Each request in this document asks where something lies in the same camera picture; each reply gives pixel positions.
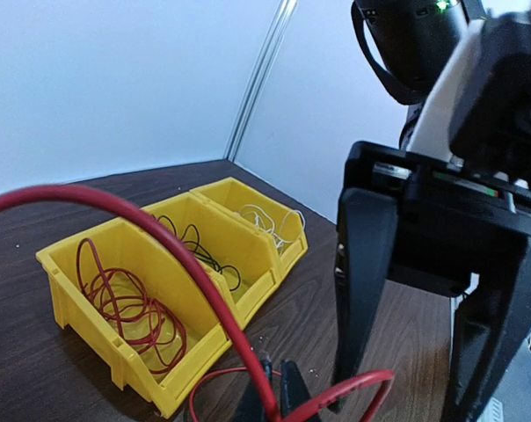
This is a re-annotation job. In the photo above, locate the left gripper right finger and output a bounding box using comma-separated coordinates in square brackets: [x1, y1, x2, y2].
[280, 360, 311, 418]

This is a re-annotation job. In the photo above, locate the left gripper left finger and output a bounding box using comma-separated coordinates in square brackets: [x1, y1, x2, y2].
[232, 358, 273, 422]

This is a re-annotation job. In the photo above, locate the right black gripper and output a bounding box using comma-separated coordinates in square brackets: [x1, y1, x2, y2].
[333, 142, 531, 421]

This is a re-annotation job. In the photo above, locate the white cable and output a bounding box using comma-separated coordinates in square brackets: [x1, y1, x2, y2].
[238, 202, 307, 256]

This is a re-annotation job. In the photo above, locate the black cable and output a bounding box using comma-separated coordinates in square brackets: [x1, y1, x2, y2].
[153, 214, 243, 294]

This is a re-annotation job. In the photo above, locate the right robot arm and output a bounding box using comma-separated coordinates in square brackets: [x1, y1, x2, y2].
[332, 1, 531, 421]

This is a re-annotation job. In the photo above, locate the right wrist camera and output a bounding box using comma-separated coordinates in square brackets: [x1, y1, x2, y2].
[406, 8, 531, 189]

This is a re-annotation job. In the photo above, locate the right aluminium frame post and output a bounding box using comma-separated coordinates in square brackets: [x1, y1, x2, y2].
[223, 0, 299, 163]

